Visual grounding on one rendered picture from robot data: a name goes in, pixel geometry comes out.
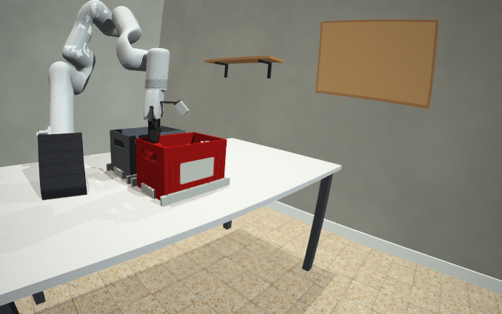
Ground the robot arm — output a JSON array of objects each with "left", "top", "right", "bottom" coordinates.
[{"left": 36, "top": 0, "right": 170, "bottom": 138}]

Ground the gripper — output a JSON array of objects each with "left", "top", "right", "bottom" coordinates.
[{"left": 144, "top": 88, "right": 167, "bottom": 141}]

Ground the red bottle crate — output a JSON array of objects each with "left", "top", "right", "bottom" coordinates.
[{"left": 135, "top": 132, "right": 227, "bottom": 200}]

